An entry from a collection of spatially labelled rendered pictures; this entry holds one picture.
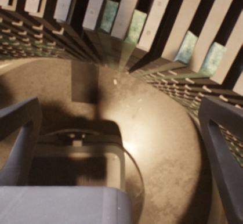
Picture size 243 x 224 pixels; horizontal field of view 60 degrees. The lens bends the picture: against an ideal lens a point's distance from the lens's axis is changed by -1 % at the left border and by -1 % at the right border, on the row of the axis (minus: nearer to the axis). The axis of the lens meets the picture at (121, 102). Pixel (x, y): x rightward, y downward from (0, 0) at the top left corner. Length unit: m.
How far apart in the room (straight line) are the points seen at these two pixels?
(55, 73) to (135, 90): 0.46
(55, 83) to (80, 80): 0.17
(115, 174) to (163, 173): 0.43
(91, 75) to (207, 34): 0.98
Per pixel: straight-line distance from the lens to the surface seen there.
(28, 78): 1.32
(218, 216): 1.48
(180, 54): 0.18
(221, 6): 0.20
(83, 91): 1.19
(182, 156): 1.36
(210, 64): 0.18
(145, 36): 0.17
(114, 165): 1.00
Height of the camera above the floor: 1.22
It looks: 84 degrees down
